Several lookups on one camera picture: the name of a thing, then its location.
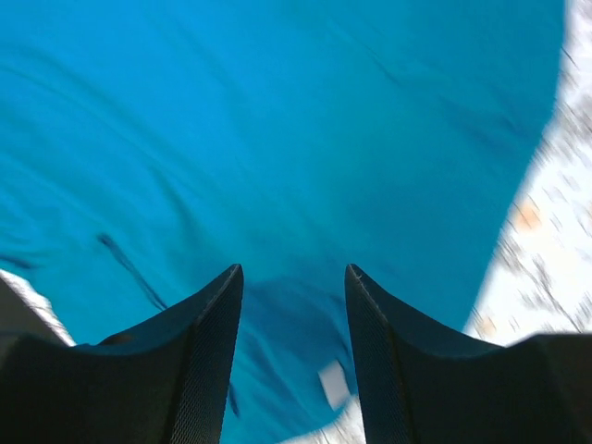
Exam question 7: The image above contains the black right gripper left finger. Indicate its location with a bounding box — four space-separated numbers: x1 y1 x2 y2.
1 265 243 443

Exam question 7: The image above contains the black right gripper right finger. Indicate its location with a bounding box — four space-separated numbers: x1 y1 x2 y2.
345 265 591 444

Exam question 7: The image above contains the blue t shirt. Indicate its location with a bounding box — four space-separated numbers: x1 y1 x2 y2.
0 0 568 444

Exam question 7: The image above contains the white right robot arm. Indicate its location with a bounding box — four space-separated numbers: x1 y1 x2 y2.
1 265 591 443

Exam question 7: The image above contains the floral table mat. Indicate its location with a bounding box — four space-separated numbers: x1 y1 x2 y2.
0 0 592 444

